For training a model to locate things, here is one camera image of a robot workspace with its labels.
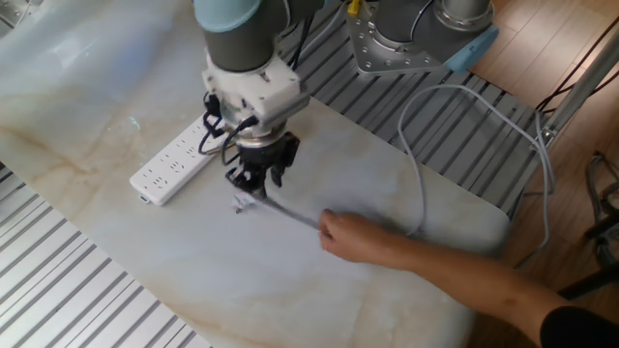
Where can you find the glossy marble pattern mat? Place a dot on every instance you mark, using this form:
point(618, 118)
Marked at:
point(290, 290)

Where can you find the yellow connector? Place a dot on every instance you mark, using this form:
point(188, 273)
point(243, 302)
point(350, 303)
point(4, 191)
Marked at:
point(354, 7)

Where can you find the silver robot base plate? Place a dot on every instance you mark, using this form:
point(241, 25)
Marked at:
point(372, 53)

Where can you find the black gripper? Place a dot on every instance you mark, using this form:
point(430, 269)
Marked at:
point(263, 154)

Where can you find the black shirt sleeve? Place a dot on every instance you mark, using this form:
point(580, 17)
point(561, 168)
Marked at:
point(580, 328)

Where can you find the person's right forearm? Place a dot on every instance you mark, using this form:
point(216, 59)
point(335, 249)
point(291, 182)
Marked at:
point(459, 280)

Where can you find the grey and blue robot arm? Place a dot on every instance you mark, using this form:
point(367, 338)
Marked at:
point(242, 38)

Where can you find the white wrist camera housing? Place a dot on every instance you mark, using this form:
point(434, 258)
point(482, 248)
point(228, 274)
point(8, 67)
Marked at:
point(261, 87)

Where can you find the person's right hand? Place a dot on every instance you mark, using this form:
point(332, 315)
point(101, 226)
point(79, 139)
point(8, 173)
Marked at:
point(353, 239)

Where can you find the white power strip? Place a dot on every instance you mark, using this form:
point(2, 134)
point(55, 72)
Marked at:
point(164, 174)

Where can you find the black chair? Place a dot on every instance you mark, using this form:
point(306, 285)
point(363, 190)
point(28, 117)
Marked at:
point(602, 227)

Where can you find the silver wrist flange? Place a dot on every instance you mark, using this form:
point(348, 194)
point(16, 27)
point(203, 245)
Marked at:
point(256, 135)

